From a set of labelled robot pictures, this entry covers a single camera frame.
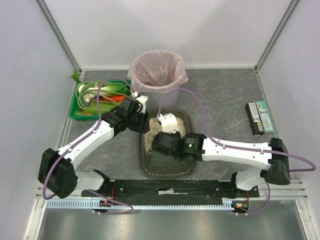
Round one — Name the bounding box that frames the dark translucent litter box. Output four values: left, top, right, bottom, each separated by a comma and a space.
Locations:
139, 109, 197, 180

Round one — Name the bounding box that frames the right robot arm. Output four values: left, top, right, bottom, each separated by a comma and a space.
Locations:
151, 132, 291, 194

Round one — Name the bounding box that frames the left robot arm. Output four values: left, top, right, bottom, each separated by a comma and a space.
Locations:
38, 95, 150, 199

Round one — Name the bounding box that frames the pile of pellet cat litter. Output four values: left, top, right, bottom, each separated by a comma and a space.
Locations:
144, 117, 186, 155

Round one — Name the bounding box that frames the black cardboard box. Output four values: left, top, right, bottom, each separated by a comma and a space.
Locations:
245, 102, 265, 136

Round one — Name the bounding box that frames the teal cardboard box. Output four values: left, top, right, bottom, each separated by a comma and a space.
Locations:
255, 101, 275, 133

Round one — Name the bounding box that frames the orange carrot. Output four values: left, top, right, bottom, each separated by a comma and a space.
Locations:
99, 95, 126, 103

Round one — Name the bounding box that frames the grey trash bin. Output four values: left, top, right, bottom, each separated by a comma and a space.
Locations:
137, 87, 180, 112

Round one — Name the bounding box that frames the purple vegetable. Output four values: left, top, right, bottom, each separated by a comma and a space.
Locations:
89, 96, 109, 104

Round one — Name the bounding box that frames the pink plastic bin liner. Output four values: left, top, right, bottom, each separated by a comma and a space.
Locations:
127, 50, 189, 93

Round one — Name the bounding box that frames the bundle of green onions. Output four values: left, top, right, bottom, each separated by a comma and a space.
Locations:
76, 80, 131, 113

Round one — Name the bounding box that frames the green plastic crate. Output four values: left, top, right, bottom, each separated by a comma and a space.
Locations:
68, 79, 133, 121

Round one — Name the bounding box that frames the green leafy vegetable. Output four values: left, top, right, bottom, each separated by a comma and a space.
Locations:
69, 69, 80, 83

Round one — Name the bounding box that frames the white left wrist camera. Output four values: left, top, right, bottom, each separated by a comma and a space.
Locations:
131, 92, 149, 114

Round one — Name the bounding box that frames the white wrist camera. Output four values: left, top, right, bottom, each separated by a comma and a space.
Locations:
157, 112, 180, 134
131, 92, 149, 114

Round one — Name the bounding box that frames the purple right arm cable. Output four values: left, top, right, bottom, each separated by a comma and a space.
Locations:
157, 88, 317, 217

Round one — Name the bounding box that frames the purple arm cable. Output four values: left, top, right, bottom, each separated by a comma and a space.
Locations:
157, 88, 317, 217
42, 77, 136, 216

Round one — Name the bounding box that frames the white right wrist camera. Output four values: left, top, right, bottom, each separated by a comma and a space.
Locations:
157, 112, 180, 134

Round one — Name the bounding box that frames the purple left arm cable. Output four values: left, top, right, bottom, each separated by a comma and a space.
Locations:
42, 77, 136, 216

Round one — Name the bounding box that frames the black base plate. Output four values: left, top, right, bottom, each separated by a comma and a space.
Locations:
97, 179, 260, 201

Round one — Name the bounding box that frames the white slotted cable duct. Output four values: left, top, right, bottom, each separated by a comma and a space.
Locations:
46, 198, 244, 211

